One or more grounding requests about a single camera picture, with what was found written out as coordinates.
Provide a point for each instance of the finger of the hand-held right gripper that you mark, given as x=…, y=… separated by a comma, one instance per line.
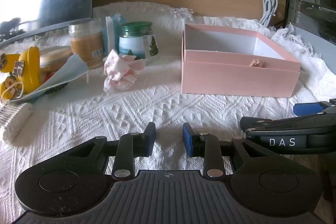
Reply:
x=262, y=124
x=305, y=109

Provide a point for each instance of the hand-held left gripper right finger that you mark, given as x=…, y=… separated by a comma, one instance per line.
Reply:
x=188, y=141

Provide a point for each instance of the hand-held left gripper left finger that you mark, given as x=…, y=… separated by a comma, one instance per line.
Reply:
x=150, y=138

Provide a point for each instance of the pink cardboard box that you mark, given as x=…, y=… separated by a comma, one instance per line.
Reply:
x=236, y=79

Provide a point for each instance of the pink dotted cloth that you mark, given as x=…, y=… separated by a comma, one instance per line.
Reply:
x=118, y=71

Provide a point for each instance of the blue face mask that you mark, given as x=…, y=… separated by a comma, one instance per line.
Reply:
x=60, y=74

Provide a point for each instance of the yellow slipper with charms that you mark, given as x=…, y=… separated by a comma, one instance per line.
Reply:
x=30, y=66

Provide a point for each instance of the white textured blanket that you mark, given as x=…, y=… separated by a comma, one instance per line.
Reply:
x=131, y=108

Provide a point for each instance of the green-lidded jar with tree label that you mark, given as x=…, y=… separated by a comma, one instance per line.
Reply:
x=131, y=48

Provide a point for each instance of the glass jar with brown contents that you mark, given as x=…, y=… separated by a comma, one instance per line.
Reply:
x=86, y=48

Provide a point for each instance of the blue and white packet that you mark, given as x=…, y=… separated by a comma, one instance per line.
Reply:
x=110, y=32

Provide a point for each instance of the red packet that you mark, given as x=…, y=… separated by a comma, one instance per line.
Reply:
x=46, y=78

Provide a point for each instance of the white ribbed knit cloth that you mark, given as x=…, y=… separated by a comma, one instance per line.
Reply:
x=17, y=121

